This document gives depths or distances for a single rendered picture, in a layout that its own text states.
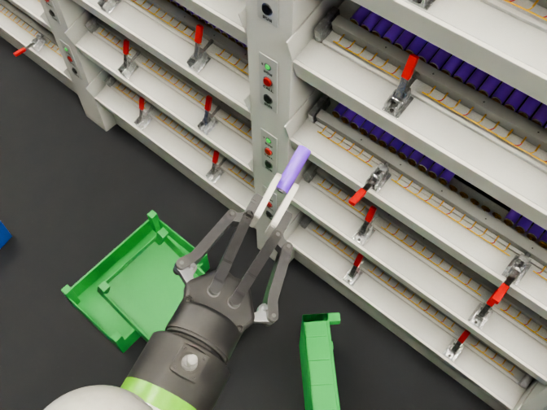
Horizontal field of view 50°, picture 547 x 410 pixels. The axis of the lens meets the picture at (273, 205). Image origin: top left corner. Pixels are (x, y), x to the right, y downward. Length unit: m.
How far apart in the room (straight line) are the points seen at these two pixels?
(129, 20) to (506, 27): 0.83
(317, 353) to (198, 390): 0.68
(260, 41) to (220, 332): 0.52
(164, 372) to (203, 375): 0.04
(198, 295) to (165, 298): 0.81
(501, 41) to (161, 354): 0.50
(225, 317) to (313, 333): 0.66
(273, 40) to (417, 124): 0.26
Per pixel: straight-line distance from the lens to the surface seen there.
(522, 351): 1.19
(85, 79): 1.72
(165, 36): 1.29
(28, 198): 1.80
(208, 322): 0.62
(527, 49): 0.73
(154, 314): 1.46
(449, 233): 1.02
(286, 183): 0.74
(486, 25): 0.74
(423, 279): 1.19
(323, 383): 1.24
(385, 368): 1.48
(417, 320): 1.36
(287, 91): 1.01
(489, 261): 1.01
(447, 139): 0.87
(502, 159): 0.87
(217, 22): 1.06
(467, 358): 1.36
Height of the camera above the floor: 1.39
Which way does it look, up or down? 58 degrees down
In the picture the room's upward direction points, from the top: straight up
